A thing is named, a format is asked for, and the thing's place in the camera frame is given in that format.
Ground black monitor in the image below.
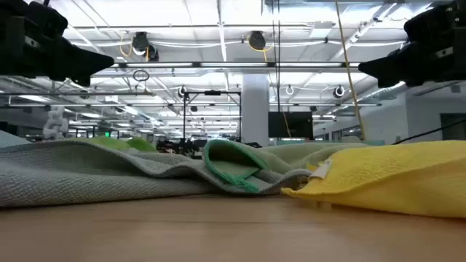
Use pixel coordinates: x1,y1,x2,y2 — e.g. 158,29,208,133
267,111,315,140

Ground white pillar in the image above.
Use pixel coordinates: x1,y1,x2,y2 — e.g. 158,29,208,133
241,74,271,146

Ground long strip light fixture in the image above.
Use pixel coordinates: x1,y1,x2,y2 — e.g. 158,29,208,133
108,60,361,74

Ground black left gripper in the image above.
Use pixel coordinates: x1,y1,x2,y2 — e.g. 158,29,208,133
0,0,115,87

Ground black background robot arms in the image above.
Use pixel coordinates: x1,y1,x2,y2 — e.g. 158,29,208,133
155,138,205,159

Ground dark door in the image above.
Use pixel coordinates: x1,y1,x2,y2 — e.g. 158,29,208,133
439,113,466,142

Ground black background rig frame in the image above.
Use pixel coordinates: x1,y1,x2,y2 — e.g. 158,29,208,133
182,90,242,142

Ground black cable loop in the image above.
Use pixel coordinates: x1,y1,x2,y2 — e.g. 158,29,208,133
132,68,151,83

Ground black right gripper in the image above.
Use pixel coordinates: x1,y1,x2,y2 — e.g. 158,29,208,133
358,0,466,89

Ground black slanted cable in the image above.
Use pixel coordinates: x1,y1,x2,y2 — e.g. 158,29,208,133
392,119,466,146

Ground bright green microfiber towel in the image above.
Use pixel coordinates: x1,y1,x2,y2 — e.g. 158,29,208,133
77,135,158,153

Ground white robot figure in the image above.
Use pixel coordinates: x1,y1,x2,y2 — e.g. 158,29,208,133
42,106,70,140

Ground grey ribbed microfiber towel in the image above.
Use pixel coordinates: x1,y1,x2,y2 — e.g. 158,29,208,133
0,152,311,209

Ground yellow microfiber towel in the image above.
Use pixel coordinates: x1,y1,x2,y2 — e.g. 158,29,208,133
281,139,466,220

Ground black hanging cable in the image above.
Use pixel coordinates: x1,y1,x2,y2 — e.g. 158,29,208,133
270,0,277,87
276,0,283,114

